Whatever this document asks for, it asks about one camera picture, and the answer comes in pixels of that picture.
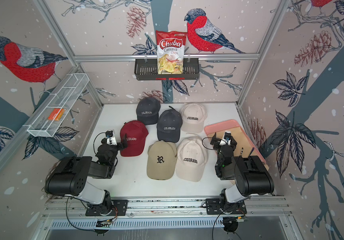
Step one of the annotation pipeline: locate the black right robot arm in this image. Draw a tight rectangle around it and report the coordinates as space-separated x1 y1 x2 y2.
210 132 274 213

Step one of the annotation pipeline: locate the cream Colorado baseball cap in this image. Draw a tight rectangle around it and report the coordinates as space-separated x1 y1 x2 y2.
176 135 208 182

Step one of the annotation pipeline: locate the dark grey baseball cap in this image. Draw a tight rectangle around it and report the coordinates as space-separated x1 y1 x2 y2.
157 106 183 143

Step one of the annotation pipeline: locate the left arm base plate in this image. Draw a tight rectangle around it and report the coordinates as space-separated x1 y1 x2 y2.
85 200 129 217

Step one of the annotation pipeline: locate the black baseball cap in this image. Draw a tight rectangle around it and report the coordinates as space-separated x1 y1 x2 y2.
136 97 161 125

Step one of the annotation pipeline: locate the white wire wall basket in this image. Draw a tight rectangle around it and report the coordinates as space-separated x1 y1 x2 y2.
25 73 90 138

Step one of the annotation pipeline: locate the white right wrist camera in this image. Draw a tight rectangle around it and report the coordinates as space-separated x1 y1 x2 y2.
223 131 232 145

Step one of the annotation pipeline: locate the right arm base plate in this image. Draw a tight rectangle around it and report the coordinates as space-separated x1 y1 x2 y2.
204 198 247 215

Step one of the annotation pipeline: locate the Chuba cassava chips bag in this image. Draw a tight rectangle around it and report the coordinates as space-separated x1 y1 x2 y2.
156 31 187 75

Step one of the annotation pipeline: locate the orange box in basket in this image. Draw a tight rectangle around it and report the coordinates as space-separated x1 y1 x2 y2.
48 108 65 121

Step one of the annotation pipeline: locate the black wall basket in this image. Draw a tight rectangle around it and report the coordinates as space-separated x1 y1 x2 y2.
135 58 200 81

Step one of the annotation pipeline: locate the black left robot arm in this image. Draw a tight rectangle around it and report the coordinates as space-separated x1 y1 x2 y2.
44 137 128 215

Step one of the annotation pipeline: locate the pink plastic tray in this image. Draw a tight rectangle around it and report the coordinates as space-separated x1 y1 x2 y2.
204 120 266 165

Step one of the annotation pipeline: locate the red baseball cap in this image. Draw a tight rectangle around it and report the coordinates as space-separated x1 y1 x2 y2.
120 121 149 157

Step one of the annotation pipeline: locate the khaki baseball cap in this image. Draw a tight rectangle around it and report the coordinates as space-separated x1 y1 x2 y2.
147 141 177 181

